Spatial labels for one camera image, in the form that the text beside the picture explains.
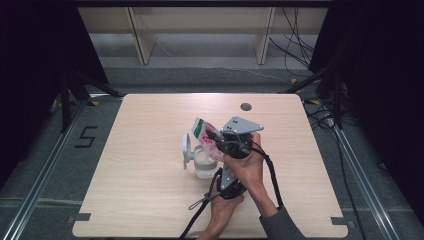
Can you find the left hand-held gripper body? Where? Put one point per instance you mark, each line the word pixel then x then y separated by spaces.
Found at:
pixel 230 181

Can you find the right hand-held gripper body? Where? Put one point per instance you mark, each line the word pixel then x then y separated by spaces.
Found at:
pixel 241 125

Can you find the pink and white plastic bag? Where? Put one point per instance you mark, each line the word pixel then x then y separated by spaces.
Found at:
pixel 201 128

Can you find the clear container with white lid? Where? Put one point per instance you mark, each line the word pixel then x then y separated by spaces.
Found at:
pixel 204 166

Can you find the person's right hand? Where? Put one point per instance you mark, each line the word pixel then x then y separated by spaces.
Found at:
pixel 248 170

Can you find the person's left hand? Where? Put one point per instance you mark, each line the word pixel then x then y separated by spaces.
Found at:
pixel 223 211

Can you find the black metal stand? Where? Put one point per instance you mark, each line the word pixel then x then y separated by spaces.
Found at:
pixel 337 100
pixel 66 100

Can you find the light wooden shelf unit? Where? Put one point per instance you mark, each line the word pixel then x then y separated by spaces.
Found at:
pixel 200 20

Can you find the dark curtain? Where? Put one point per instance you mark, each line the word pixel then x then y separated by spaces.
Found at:
pixel 383 66
pixel 33 50

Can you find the black overhead frame bar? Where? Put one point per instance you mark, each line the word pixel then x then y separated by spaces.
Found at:
pixel 200 3

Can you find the aluminium floor rail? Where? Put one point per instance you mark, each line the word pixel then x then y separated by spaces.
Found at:
pixel 363 180
pixel 40 186

